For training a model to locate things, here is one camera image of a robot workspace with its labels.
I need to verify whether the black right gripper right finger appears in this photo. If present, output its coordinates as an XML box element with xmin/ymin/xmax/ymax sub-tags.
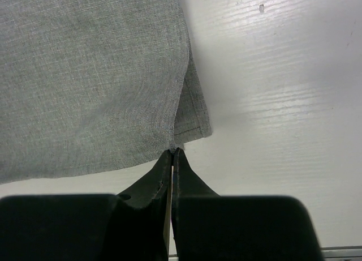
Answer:
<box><xmin>171</xmin><ymin>149</ymin><xmax>323</xmax><ymax>260</ymax></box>

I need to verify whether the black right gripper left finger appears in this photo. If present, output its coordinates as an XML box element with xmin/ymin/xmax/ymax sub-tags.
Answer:
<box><xmin>1</xmin><ymin>151</ymin><xmax>173</xmax><ymax>260</ymax></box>

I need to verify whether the grey cloth napkin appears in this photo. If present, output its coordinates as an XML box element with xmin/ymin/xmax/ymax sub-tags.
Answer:
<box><xmin>1</xmin><ymin>0</ymin><xmax>212</xmax><ymax>183</ymax></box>

